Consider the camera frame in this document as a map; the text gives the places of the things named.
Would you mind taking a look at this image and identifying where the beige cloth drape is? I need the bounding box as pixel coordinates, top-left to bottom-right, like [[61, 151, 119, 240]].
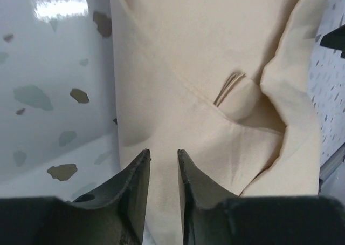
[[111, 0, 327, 244]]

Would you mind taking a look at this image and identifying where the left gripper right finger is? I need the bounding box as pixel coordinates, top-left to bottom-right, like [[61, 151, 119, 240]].
[[178, 150, 344, 244]]

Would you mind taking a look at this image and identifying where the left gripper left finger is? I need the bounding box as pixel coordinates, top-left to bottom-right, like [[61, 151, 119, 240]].
[[1, 149, 151, 244]]

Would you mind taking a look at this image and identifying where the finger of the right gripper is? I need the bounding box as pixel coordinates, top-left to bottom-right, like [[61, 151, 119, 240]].
[[320, 25, 345, 58]]

